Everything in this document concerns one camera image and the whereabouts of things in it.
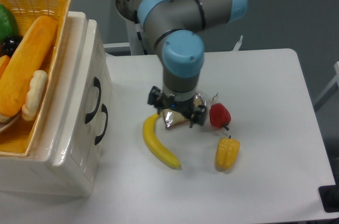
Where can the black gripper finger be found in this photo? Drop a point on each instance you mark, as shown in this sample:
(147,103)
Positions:
(198,116)
(155,99)

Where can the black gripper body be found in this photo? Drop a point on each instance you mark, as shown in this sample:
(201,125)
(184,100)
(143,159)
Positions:
(182,103)

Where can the white drawer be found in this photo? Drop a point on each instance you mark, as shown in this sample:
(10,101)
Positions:
(80,142)

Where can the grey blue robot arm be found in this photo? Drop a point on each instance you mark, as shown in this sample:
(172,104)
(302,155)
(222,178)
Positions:
(171,29)

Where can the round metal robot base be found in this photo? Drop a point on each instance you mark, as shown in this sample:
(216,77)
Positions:
(128,9)

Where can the white drawer cabinet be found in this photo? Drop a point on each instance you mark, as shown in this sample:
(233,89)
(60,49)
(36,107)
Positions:
(36,173)

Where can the wrapped bread slice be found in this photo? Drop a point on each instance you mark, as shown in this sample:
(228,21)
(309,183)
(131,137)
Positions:
(173,119)

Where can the red toy bell pepper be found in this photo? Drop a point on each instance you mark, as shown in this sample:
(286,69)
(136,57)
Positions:
(219,116)

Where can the yellow toy banana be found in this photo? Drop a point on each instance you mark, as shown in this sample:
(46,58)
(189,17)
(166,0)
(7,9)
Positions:
(155,146)

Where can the yellow toy bell pepper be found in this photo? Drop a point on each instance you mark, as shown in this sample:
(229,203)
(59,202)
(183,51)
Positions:
(227,152)

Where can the cream toy croissant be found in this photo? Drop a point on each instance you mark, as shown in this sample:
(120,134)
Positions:
(34,95)

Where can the orange toy baguette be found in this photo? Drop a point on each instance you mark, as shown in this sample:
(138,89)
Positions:
(27,58)

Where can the black device at edge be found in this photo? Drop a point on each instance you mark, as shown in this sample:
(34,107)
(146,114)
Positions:
(329,197)

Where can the dark purple toy fruit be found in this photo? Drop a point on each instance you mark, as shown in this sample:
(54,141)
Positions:
(10,44)

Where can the yellow wicker basket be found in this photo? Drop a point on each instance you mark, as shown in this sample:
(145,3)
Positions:
(17,135)

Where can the orange toy piece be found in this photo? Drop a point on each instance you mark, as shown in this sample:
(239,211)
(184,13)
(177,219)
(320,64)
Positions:
(4,60)

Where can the green toy vegetable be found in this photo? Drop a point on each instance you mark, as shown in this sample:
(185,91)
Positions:
(8,23)

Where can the black top drawer handle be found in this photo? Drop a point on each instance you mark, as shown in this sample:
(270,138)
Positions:
(93,100)

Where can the white frame at right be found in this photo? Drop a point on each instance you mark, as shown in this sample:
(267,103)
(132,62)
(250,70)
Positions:
(327,92)

